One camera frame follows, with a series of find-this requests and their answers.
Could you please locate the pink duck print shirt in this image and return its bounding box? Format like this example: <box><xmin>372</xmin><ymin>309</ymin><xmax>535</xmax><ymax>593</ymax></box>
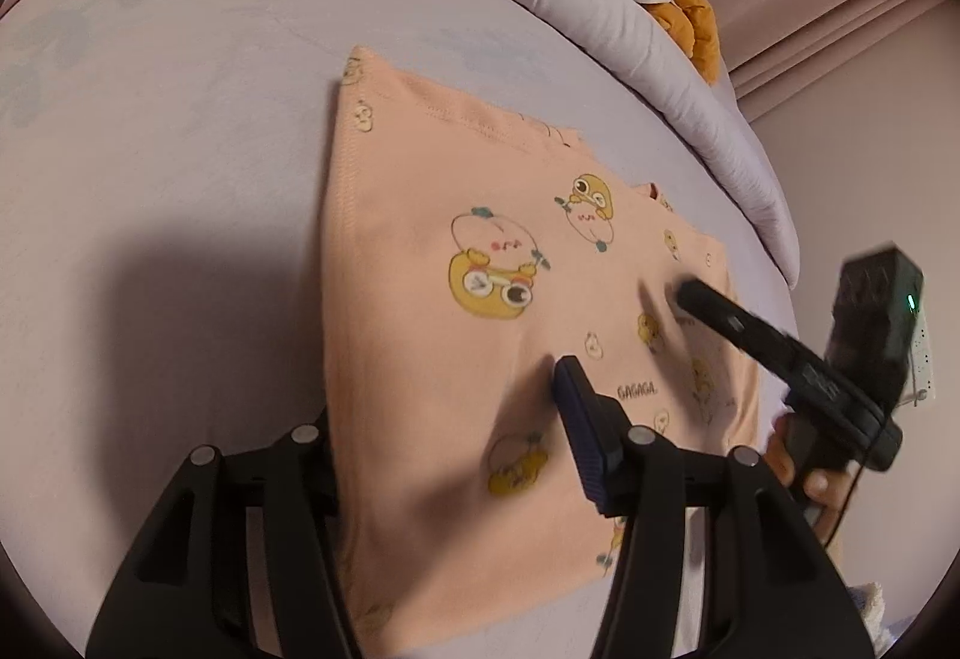
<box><xmin>322</xmin><ymin>45</ymin><xmax>763</xmax><ymax>646</ymax></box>

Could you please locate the person's right hand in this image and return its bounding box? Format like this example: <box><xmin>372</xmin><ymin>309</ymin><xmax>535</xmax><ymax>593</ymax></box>
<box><xmin>765</xmin><ymin>415</ymin><xmax>857</xmax><ymax>547</ymax></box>

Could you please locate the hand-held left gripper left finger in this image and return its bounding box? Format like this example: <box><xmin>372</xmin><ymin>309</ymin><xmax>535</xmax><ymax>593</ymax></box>
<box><xmin>86</xmin><ymin>408</ymin><xmax>362</xmax><ymax>659</ymax></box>

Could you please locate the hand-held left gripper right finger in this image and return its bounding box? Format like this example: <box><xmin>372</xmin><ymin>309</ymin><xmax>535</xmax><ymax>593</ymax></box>
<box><xmin>553</xmin><ymin>355</ymin><xmax>876</xmax><ymax>659</ymax></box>

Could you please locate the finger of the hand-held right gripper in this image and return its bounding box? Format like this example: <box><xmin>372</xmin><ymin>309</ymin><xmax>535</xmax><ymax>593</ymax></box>
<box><xmin>675</xmin><ymin>278</ymin><xmax>830</xmax><ymax>399</ymax></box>

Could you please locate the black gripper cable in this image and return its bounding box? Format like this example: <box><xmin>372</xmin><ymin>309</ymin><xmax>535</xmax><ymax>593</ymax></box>
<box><xmin>821</xmin><ymin>404</ymin><xmax>897</xmax><ymax>549</ymax></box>

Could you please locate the lavender comforter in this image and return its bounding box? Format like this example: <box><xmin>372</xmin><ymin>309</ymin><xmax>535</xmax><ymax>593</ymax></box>
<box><xmin>390</xmin><ymin>0</ymin><xmax>800</xmax><ymax>289</ymax></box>

